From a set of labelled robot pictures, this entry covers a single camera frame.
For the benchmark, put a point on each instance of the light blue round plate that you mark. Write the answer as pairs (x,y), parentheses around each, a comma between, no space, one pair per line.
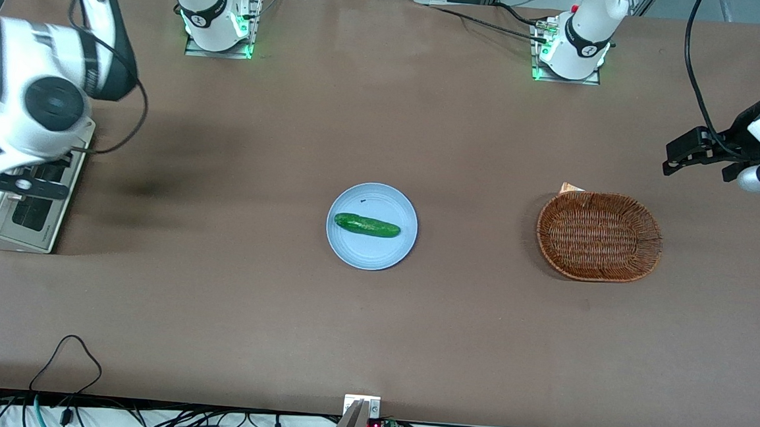
(371,252)

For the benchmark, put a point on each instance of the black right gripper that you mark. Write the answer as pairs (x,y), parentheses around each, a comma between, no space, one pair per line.
(59,163)

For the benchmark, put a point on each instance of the brown wicker basket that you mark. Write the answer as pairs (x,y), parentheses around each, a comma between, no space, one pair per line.
(599,237)

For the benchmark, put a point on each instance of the toaster oven glass door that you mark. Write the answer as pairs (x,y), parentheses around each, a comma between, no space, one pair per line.
(30,215)

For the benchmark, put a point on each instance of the tan paper tag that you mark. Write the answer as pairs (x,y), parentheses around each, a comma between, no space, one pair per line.
(571,187)

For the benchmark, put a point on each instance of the green cucumber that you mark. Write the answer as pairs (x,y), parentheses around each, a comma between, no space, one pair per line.
(367,226)

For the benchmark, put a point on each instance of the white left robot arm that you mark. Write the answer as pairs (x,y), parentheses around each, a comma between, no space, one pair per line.
(586,28)

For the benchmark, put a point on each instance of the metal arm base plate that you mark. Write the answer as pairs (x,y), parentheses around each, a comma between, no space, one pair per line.
(254,34)
(535,70)

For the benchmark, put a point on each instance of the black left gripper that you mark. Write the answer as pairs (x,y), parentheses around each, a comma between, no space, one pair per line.
(740,134)

